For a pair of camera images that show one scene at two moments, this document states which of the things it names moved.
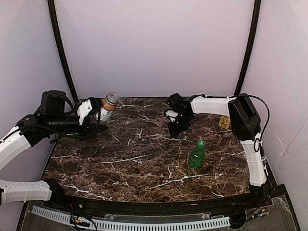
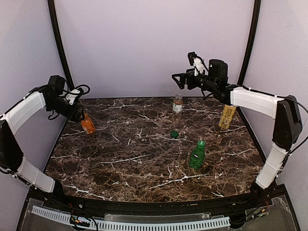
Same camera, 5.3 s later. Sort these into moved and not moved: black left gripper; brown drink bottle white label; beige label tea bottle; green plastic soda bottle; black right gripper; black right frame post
Moved: black right gripper; black left gripper; brown drink bottle white label
Not moved: green plastic soda bottle; beige label tea bottle; black right frame post
